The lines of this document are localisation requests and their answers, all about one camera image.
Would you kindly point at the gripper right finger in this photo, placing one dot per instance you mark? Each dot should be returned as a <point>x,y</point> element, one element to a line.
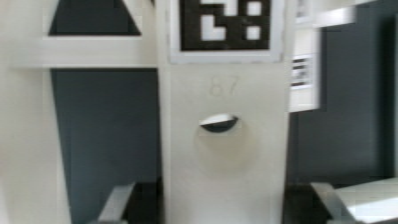
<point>303,208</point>

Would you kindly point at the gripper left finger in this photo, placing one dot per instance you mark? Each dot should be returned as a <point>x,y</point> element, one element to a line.
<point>134,204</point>

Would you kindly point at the white chair leg small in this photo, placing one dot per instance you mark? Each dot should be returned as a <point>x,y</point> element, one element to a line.
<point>304,99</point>

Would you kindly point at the white chair back frame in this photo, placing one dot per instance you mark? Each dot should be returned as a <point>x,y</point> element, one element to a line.
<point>217,43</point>

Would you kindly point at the white chair seat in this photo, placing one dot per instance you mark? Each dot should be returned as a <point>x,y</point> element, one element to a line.
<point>370,200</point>

